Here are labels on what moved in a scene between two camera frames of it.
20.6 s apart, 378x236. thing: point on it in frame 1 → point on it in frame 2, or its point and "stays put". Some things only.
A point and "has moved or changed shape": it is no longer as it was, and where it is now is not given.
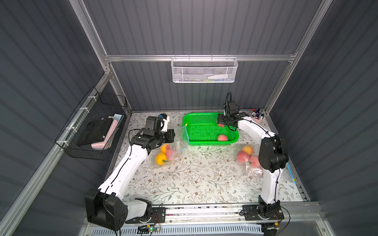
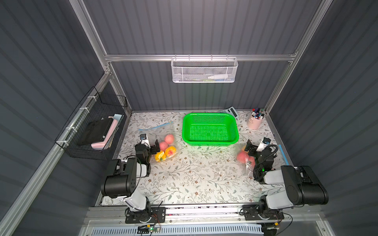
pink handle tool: (101, 145) stays put
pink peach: (170, 152) has moved or changed shape
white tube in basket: (218, 76) stays put
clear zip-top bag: (166, 154) has moved or changed shape
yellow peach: (163, 148) → (170, 151)
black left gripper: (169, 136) → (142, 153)
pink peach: (242, 157) stays put
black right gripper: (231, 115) → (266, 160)
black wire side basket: (91, 130) stays put
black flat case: (95, 131) stays put
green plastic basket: (201, 129) stays put
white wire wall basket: (204, 70) stays put
